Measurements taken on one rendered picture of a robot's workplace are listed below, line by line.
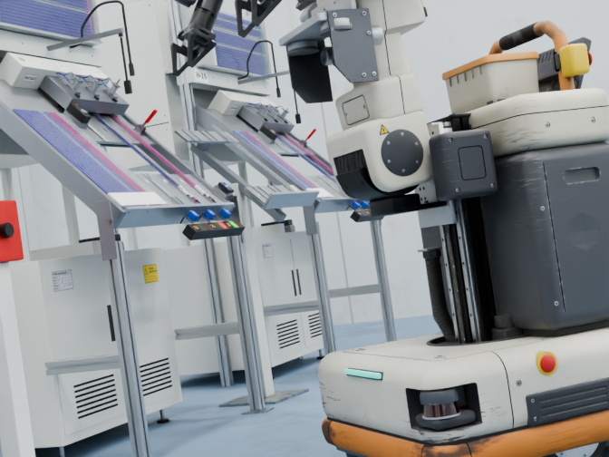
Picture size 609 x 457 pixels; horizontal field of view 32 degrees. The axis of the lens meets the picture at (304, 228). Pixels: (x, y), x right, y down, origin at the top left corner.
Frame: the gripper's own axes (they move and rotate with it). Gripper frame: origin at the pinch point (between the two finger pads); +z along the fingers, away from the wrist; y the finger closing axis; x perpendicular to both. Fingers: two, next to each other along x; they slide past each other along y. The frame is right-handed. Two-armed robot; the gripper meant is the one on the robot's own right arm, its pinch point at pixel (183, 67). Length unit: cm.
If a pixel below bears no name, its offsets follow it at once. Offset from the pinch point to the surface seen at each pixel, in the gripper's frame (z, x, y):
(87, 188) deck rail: 20, 4, -71
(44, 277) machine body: 47, 6, -88
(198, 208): 6, 44, -90
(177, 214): 13, 36, -83
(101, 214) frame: 27, 9, -63
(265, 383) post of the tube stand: 46, 107, -132
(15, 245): 46, -11, -51
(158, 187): 5, 30, -93
